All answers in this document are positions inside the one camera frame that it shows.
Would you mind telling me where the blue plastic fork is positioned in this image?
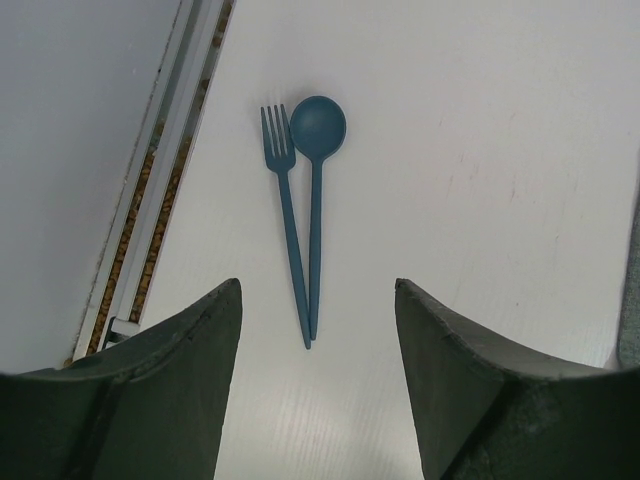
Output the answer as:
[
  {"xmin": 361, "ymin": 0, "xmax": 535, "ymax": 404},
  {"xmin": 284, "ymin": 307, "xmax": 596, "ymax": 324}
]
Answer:
[{"xmin": 260, "ymin": 104, "xmax": 311, "ymax": 350}]

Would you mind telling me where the grey cloth placemat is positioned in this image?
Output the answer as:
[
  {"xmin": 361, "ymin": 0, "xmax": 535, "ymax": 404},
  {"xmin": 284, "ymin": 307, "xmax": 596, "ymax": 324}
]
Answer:
[{"xmin": 616, "ymin": 180, "xmax": 640, "ymax": 369}]

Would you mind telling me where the aluminium left side rail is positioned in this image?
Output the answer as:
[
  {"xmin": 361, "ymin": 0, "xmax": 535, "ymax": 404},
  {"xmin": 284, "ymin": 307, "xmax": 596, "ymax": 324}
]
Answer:
[{"xmin": 71, "ymin": 1, "xmax": 233, "ymax": 360}]

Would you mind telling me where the blue plastic spoon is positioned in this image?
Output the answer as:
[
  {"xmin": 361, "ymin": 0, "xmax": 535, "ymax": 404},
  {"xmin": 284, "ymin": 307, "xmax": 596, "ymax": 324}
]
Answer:
[{"xmin": 290, "ymin": 96, "xmax": 347, "ymax": 340}]

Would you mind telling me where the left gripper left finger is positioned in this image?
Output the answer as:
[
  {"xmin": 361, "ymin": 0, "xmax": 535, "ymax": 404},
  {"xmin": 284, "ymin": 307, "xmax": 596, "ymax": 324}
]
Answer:
[{"xmin": 1, "ymin": 279, "xmax": 242, "ymax": 479}]

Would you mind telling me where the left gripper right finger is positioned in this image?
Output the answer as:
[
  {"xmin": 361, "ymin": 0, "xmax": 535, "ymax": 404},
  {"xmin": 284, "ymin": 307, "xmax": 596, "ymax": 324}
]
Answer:
[{"xmin": 395, "ymin": 279, "xmax": 639, "ymax": 479}]

